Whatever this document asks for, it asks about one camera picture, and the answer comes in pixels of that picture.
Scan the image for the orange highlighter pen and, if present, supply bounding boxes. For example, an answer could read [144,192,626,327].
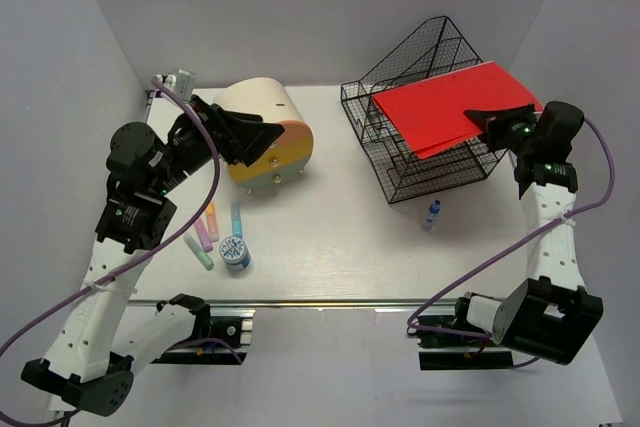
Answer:
[205,203,219,242]

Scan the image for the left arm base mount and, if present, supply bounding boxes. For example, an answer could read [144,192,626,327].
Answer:
[111,294,251,373]

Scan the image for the red paper folder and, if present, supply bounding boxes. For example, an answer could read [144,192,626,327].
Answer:
[373,61,542,159]

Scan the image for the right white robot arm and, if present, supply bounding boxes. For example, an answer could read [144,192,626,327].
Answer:
[451,101,604,365]

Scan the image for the pink highlighter pen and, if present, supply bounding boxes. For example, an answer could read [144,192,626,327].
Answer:
[193,219,213,252]

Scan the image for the cream round drawer box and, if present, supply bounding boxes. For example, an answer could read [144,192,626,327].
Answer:
[214,77,314,192]

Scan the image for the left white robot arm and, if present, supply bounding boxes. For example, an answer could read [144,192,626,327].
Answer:
[21,96,285,417]

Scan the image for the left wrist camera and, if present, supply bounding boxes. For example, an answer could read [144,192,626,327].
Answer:
[162,68,197,101]

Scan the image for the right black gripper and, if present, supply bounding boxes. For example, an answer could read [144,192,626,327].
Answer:
[464,102,539,157]

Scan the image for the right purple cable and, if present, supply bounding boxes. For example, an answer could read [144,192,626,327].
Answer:
[405,115,614,371]

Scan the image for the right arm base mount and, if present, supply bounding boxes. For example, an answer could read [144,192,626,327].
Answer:
[410,295,515,371]

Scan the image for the green highlighter pen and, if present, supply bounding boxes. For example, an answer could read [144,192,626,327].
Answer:
[183,232,214,271]

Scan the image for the small blue-capped glue bottle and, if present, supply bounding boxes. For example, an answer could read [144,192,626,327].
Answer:
[420,199,441,232]

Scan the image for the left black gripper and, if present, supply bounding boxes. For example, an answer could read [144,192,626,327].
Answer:
[151,94,285,195]

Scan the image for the black wire mesh organizer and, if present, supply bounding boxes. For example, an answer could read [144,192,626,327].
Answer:
[340,16,540,204]

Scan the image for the blue highlighter pen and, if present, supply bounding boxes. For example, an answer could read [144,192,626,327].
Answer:
[230,202,243,238]

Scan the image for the blue patterned tape roll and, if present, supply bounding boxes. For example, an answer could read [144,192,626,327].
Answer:
[219,236,251,271]

